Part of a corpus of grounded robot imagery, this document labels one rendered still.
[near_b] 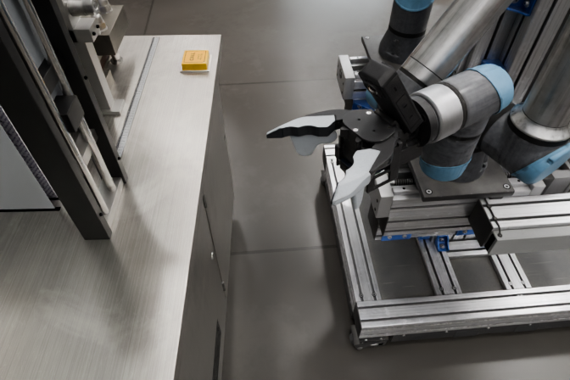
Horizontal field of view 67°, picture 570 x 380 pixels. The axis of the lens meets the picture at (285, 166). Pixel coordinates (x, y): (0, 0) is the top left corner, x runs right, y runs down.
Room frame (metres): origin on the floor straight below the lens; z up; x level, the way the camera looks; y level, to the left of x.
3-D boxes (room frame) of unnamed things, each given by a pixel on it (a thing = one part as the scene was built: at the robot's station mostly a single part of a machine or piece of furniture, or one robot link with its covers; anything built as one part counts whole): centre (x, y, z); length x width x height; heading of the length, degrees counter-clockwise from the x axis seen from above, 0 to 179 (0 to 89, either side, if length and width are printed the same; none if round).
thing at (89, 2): (0.85, 0.40, 1.18); 0.04 x 0.02 x 0.04; 2
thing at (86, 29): (0.85, 0.44, 1.05); 0.06 x 0.05 x 0.31; 92
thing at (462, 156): (0.51, -0.26, 1.12); 0.11 x 0.08 x 0.11; 31
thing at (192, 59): (1.05, 0.25, 0.91); 0.07 x 0.07 x 0.02; 2
